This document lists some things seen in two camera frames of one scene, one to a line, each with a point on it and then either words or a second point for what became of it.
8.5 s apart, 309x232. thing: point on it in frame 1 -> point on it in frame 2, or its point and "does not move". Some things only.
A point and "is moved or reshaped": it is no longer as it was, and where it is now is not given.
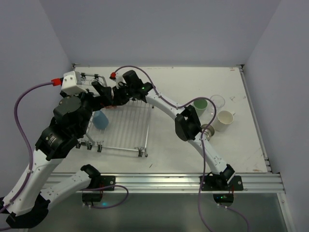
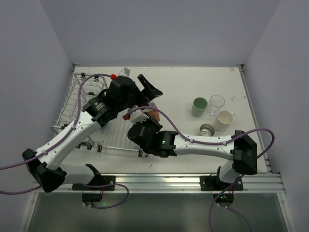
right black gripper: [123, 90] -> [151, 120]
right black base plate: [216, 182] does not move
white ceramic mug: [224, 118] does not move
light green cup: [200, 106] does not move
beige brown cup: [208, 132] does not move
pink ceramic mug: [111, 107] is moved or reshaped
